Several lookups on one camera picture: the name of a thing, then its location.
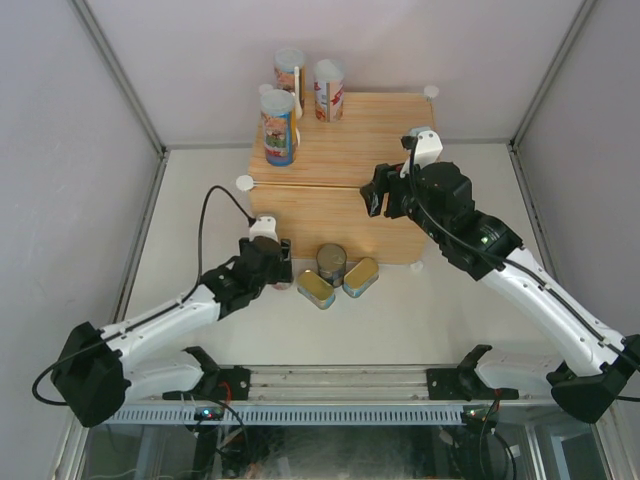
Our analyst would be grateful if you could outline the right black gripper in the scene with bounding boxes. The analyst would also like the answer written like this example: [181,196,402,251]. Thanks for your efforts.
[361,156,447,246]

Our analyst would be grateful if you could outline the wooden cube shelf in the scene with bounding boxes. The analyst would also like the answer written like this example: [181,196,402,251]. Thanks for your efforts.
[248,92,436,265]

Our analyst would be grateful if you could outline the white lid can red label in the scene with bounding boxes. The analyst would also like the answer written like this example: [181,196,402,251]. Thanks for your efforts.
[314,59,345,123]

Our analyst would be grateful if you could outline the white lid can colourful label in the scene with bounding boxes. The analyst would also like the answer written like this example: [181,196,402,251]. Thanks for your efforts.
[260,89,299,166]

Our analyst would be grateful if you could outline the tall can with spoon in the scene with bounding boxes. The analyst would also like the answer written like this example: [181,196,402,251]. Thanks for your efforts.
[273,48,306,120]

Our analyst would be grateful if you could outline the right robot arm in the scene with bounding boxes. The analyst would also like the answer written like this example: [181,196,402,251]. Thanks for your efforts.
[360,162,639,424]

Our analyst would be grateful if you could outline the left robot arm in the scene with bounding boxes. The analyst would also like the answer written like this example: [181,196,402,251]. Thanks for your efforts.
[51,236,293,427]

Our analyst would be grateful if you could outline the dark round tin can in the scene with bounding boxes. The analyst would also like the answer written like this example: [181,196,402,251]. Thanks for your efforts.
[316,243,347,288]

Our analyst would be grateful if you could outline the left rectangular gold tin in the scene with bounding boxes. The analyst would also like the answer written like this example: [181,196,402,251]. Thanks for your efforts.
[297,270,335,310]

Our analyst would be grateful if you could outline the rectangular gold tin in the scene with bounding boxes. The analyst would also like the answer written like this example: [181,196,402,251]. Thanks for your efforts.
[297,270,335,310]
[342,257,379,298]

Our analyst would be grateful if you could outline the right rectangular gold tin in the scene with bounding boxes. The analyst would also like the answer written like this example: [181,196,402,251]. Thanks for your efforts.
[342,257,379,298]

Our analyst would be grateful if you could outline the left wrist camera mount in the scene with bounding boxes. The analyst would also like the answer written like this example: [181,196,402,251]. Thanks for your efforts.
[248,214,279,242]

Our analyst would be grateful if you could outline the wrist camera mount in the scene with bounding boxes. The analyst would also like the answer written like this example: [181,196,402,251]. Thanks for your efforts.
[248,214,279,242]
[401,126,443,169]

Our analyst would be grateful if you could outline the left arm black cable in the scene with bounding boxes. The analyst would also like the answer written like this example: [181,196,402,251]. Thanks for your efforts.
[31,184,256,407]

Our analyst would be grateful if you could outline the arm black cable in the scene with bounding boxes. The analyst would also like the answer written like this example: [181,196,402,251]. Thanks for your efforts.
[31,184,256,407]
[399,137,640,404]

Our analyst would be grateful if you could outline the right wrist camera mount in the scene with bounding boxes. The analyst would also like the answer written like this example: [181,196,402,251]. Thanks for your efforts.
[401,126,443,169]

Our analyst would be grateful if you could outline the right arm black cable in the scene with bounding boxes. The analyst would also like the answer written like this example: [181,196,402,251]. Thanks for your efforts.
[399,137,640,404]

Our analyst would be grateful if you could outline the aluminium mounting rail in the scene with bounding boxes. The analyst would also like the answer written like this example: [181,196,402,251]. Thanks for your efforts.
[119,362,615,402]

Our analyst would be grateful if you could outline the left black base bracket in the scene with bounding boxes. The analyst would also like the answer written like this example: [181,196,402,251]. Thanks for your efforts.
[213,366,251,402]

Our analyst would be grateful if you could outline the black base bracket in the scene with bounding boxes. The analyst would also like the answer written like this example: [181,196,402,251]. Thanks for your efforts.
[426,367,520,401]
[213,366,251,402]

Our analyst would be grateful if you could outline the slotted cable duct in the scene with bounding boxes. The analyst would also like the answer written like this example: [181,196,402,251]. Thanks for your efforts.
[106,404,464,426]

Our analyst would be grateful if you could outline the right black base bracket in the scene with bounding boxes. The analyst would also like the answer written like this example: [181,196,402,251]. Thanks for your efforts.
[426,367,520,401]

